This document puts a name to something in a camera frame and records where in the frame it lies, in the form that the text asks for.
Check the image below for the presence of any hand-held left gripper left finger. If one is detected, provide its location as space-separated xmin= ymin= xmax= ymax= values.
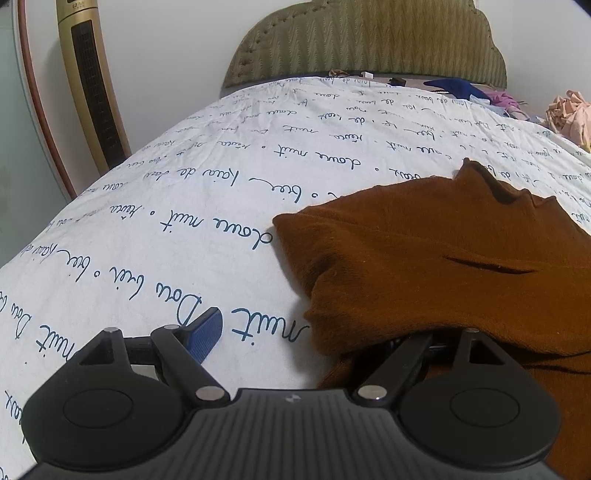
xmin=76 ymin=307 xmax=232 ymax=409

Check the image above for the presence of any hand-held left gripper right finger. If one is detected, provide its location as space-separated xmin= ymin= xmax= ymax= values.
xmin=351 ymin=327 xmax=509 ymax=409

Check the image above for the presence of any brown knit garment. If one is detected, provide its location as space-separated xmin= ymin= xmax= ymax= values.
xmin=272 ymin=158 xmax=591 ymax=480

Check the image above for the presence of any white printed blanket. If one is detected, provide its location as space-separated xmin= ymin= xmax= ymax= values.
xmin=0 ymin=74 xmax=591 ymax=480

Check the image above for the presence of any purple cloth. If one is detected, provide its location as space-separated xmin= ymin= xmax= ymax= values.
xmin=485 ymin=90 xmax=532 ymax=121

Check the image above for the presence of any dark blue cloth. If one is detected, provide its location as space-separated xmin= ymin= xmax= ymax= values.
xmin=424 ymin=78 xmax=491 ymax=102

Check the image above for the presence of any gold tower fan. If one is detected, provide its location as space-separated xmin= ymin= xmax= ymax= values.
xmin=55 ymin=0 xmax=133 ymax=171

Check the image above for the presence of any peach cloth pile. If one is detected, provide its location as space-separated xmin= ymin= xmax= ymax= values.
xmin=545 ymin=90 xmax=591 ymax=152

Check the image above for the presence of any green padded headboard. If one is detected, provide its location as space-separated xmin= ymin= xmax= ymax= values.
xmin=222 ymin=0 xmax=509 ymax=91

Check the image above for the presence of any brown wooden frame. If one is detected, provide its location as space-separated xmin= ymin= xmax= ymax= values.
xmin=14 ymin=0 xmax=78 ymax=200

